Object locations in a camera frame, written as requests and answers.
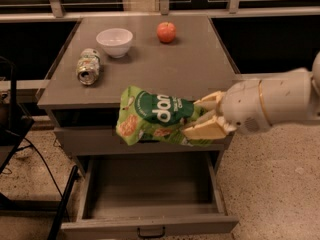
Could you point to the white bowl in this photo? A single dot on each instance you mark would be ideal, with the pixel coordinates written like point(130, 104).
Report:
point(115, 42)

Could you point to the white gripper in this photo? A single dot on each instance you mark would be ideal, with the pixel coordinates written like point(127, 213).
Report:
point(240, 105)

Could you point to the grey drawer cabinet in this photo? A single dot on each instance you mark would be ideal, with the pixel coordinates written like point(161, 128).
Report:
point(192, 66)

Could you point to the red apple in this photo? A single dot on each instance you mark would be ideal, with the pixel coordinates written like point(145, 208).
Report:
point(166, 32)

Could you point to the crushed silver drink can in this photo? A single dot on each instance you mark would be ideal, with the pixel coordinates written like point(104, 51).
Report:
point(88, 66)

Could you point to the closed grey upper drawer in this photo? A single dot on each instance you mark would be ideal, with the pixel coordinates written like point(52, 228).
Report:
point(103, 140)

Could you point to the metal window railing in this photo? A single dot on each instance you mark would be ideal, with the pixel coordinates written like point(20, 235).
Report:
point(63, 10)

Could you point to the black lower drawer handle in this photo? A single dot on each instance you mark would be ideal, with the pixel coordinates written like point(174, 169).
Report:
point(150, 234)

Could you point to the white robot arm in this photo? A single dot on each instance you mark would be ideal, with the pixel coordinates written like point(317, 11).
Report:
point(290, 97)

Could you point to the green rice chip bag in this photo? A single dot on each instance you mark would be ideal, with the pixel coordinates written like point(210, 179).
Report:
point(145, 117)

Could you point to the black chair frame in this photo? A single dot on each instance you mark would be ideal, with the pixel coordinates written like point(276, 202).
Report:
point(13, 128)

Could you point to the open grey lower drawer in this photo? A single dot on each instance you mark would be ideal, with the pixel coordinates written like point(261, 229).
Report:
point(177, 191)

